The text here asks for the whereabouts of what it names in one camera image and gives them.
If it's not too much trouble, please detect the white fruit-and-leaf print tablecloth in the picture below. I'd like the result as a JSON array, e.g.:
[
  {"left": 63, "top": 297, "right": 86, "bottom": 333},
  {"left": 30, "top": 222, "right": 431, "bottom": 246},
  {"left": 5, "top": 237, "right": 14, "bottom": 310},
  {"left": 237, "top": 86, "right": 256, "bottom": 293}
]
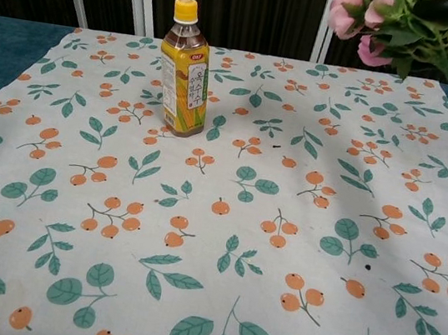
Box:
[{"left": 0, "top": 13, "right": 448, "bottom": 335}]

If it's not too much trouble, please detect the pink artificial flower bouquet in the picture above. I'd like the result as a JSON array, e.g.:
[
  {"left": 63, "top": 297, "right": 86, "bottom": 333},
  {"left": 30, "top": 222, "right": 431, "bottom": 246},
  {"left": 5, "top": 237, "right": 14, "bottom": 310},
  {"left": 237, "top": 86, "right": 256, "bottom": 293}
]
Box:
[{"left": 311, "top": 0, "right": 448, "bottom": 145}]

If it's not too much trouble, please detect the yellow corn tea bottle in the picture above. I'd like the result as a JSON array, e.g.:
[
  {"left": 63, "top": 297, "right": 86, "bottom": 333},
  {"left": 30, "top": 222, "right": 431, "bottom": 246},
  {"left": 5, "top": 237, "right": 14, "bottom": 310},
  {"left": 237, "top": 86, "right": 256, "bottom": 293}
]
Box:
[{"left": 147, "top": 0, "right": 225, "bottom": 140}]

